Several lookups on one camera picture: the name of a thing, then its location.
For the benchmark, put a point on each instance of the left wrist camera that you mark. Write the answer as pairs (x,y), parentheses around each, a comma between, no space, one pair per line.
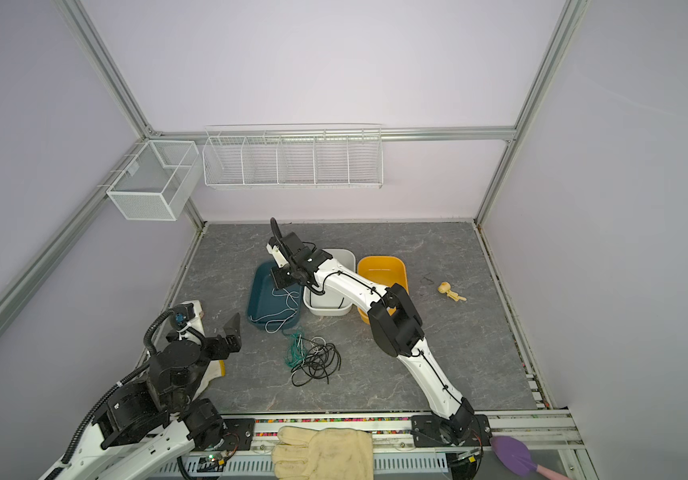
(187,315)

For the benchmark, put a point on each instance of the teal plastic bin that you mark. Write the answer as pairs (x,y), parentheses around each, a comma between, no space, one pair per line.
(269,309)

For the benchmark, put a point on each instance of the small white mesh basket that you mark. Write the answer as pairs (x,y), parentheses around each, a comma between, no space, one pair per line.
(158,181)

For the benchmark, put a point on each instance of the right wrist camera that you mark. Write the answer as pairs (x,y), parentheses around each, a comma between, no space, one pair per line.
(274,248)

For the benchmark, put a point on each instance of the purple brush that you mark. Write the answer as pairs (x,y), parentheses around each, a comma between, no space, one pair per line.
(516,457)

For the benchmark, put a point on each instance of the white knit glove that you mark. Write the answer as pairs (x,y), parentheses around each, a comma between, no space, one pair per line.
(215,368)

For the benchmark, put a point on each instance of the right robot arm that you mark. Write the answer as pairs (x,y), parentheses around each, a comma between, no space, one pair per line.
(395,323)

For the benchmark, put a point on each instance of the white plastic bin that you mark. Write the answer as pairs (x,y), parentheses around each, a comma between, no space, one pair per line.
(331,304)

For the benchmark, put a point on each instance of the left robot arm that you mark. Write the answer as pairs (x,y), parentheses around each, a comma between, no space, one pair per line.
(157,413)

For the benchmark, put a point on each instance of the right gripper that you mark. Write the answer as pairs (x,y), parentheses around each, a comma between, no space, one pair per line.
(278,277)

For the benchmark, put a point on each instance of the beige leather glove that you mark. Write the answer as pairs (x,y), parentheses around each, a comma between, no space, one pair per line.
(331,453)

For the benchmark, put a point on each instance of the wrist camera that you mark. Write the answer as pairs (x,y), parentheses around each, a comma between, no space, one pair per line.
(187,315)
(274,248)

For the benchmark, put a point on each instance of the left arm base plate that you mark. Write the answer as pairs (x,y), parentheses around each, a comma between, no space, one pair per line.
(232,434)

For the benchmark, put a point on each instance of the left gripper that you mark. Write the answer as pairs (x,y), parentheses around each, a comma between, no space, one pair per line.
(223,350)

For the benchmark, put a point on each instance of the yellow wooden toy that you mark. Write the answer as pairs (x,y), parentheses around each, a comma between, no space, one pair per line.
(446,289)

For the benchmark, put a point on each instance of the long white wire basket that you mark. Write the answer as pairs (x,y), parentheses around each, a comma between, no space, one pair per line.
(348,155)

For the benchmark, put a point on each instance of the yellow plastic bin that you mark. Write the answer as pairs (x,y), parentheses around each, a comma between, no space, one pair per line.
(384,270)

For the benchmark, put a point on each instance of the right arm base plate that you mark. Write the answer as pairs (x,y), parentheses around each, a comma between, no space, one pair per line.
(432,431)

